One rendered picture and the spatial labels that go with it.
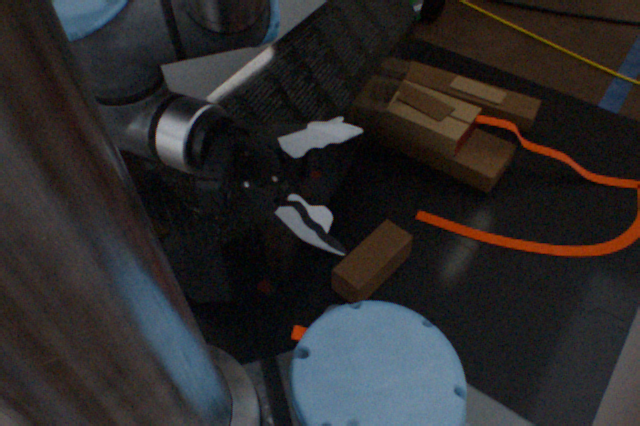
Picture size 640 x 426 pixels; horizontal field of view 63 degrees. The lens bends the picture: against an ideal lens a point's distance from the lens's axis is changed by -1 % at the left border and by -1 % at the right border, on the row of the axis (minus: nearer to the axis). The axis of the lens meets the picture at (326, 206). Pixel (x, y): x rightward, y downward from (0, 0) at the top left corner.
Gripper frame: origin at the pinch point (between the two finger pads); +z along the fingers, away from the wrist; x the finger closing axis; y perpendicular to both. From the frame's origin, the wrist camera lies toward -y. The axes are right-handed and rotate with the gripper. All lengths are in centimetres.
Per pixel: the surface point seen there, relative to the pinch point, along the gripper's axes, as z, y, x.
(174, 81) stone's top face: -75, 55, 19
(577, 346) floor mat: 43, 106, 94
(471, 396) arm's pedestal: 17.4, 12.6, 33.6
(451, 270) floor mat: -4, 114, 89
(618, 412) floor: 59, 92, 101
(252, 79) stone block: -60, 69, 19
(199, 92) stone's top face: -66, 55, 20
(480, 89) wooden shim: -24, 203, 50
